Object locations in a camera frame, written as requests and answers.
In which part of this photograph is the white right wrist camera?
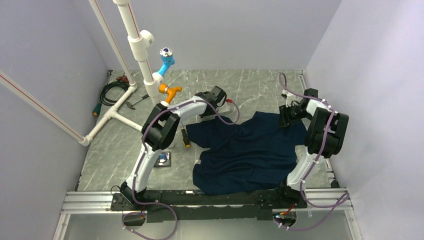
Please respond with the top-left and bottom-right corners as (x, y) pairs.
(281, 92), (296, 101)

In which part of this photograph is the aluminium rail frame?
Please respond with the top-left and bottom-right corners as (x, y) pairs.
(53, 188), (348, 240)

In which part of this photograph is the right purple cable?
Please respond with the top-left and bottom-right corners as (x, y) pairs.
(273, 72), (350, 232)

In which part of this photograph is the brown handled tool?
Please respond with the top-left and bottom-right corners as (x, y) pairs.
(116, 74), (130, 85)

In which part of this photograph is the white PVC pipe frame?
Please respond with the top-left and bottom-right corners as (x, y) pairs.
(0, 0), (164, 146)

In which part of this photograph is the small hammer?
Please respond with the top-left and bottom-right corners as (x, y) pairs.
(125, 94), (149, 110)

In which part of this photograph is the yellow black screwdriver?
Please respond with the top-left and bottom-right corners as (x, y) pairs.
(180, 123), (191, 148)

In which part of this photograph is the blue faucet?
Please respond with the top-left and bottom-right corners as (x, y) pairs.
(157, 47), (175, 77)

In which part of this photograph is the coiled black cable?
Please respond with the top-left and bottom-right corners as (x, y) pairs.
(100, 81), (131, 107)

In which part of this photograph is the navy blue t-shirt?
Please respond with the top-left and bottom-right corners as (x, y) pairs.
(186, 111), (307, 195)

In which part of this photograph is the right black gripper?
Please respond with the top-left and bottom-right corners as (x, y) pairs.
(277, 103), (312, 128)

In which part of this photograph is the small square black tray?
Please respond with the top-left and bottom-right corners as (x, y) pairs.
(154, 151), (172, 168)

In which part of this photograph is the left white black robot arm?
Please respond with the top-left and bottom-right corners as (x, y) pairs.
(120, 86), (227, 210)

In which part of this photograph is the green handled screwdriver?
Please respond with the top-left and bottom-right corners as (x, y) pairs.
(92, 102), (102, 117)

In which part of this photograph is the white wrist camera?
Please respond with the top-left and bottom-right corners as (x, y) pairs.
(281, 92), (296, 101)
(216, 99), (232, 115)

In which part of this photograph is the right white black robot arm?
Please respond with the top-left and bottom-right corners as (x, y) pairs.
(275, 88), (350, 208)

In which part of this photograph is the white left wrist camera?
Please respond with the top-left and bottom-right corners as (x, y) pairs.
(216, 99), (232, 115)

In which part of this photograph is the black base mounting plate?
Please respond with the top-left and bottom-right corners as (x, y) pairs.
(110, 187), (307, 223)

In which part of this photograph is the orange faucet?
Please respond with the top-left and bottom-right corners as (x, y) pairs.
(158, 83), (183, 105)

